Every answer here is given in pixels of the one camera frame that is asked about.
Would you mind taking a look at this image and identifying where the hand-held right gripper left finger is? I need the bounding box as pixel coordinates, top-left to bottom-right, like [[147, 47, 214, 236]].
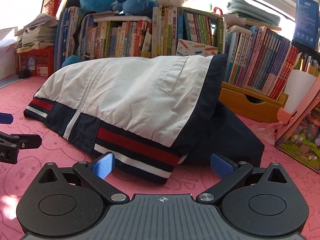
[[37, 151, 130, 205]]

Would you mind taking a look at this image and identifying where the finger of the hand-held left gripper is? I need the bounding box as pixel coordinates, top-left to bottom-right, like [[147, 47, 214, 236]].
[[0, 113, 14, 125], [0, 131, 42, 150]]

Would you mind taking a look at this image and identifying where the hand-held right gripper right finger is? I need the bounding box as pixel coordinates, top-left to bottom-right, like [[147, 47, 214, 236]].
[[196, 153, 288, 204]]

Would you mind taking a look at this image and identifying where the white and navy jacket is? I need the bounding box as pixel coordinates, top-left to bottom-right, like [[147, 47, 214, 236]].
[[24, 54, 265, 185]]

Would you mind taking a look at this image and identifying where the pink rabbit print mat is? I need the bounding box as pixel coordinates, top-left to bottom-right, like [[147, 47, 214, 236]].
[[0, 76, 320, 240]]

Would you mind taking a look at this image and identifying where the clear plastic wrapper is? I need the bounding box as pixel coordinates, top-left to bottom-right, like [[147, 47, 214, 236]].
[[262, 122, 283, 143]]

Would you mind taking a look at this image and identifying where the large red plastic basket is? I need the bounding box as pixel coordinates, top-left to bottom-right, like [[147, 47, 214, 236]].
[[17, 46, 55, 78]]

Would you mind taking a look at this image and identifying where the white cardboard box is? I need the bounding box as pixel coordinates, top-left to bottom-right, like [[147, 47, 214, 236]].
[[0, 29, 19, 81]]

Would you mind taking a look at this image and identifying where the wooden drawer organiser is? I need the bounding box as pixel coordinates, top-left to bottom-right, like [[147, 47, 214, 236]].
[[218, 81, 289, 124]]

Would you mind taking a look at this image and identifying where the blue plush ball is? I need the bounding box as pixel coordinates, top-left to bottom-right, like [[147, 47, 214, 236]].
[[61, 55, 81, 68]]

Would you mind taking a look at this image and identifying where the stack of papers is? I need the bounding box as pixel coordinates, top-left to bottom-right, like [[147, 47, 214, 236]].
[[17, 14, 58, 53]]

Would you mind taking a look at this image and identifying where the pink wooden stand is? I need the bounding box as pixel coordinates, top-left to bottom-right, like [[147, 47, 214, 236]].
[[276, 79, 320, 131]]

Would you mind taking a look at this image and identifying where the row of tall blue books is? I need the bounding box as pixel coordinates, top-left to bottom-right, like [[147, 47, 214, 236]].
[[55, 6, 83, 68]]

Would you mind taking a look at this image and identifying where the row of pink blue books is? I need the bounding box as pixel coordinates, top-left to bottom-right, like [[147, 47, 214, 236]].
[[223, 26, 303, 100]]

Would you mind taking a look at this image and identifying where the white box with pencil print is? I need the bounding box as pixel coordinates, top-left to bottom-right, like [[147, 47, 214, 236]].
[[176, 39, 219, 57]]

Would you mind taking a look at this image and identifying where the small red plastic basket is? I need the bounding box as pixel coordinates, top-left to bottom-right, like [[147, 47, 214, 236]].
[[44, 0, 63, 15]]

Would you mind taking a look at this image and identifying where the dark grey board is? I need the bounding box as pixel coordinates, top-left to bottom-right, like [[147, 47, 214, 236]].
[[56, 0, 81, 21]]

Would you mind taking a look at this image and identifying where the row of green yellow books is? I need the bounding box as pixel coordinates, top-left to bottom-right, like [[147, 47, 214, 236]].
[[152, 6, 226, 58]]

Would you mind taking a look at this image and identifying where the stack of light blue folders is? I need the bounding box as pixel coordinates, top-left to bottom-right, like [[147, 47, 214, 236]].
[[226, 0, 282, 27]]

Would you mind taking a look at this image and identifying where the small blue plush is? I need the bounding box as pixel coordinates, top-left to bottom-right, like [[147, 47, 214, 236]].
[[112, 0, 157, 16]]

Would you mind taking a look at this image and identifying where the blue carton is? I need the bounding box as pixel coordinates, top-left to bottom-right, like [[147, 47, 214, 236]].
[[291, 0, 320, 51]]

